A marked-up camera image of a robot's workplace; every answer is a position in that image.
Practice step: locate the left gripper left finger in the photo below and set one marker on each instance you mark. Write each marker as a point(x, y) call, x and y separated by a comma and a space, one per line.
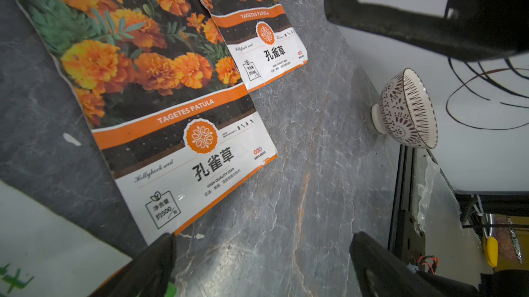
point(146, 275)

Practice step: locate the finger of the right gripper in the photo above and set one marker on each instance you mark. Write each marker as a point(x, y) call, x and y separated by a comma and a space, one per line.
point(479, 30)

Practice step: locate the large marigold seed packet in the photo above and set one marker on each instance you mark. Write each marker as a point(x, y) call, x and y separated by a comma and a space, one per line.
point(163, 99)

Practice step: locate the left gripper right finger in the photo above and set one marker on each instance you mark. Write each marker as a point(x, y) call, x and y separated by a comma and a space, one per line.
point(380, 273)

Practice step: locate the white perforated strainer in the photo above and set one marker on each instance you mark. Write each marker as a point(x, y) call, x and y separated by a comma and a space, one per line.
point(405, 112)

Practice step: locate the impatiens pink flower packet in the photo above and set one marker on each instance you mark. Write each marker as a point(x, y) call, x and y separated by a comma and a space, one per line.
point(43, 254)

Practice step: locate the small marigold seed packet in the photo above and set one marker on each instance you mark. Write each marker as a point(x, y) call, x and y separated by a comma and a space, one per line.
point(260, 38)

